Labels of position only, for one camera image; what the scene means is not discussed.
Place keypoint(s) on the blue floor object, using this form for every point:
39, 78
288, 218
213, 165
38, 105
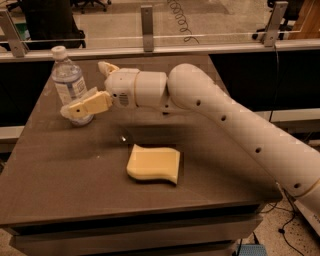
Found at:
251, 250

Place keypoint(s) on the left metal glass bracket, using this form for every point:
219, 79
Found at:
17, 46

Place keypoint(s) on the metal glass bracket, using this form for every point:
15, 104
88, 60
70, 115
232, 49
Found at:
17, 46
272, 28
147, 27

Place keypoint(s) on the clear plastic water bottle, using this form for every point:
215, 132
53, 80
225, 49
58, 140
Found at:
67, 76

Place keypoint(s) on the grey table drawer unit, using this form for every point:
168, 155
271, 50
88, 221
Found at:
214, 236

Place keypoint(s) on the middle metal glass bracket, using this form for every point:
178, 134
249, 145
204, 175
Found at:
147, 27

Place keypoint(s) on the white box on floor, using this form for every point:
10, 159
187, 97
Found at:
313, 219

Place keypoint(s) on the black chair base right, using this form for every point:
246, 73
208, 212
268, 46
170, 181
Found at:
291, 14

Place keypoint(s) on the glass barrier panel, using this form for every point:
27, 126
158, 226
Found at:
213, 26

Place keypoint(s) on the yellow sponge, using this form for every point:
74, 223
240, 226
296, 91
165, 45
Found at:
160, 163

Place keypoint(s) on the right metal glass bracket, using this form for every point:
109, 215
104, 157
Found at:
272, 28

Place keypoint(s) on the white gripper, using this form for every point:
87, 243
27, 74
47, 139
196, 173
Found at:
121, 87

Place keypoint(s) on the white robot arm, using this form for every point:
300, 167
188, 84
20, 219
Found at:
293, 164

